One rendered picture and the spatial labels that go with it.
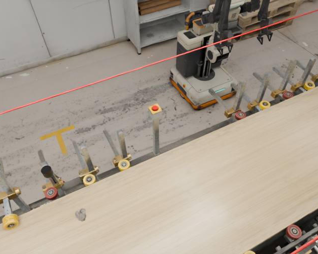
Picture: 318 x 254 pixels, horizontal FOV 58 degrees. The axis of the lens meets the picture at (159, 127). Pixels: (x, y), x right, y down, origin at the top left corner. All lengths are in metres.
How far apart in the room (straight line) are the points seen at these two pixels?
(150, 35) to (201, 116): 1.73
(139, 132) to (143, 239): 1.78
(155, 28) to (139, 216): 3.50
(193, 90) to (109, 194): 1.91
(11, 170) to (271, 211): 2.57
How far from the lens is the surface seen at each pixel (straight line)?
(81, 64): 4.40
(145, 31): 4.71
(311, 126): 2.46
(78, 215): 1.87
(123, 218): 1.82
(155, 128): 1.99
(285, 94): 2.64
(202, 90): 3.41
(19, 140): 3.62
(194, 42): 3.28
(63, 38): 4.44
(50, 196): 1.98
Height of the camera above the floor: 2.57
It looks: 50 degrees down
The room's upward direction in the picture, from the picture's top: 1 degrees counter-clockwise
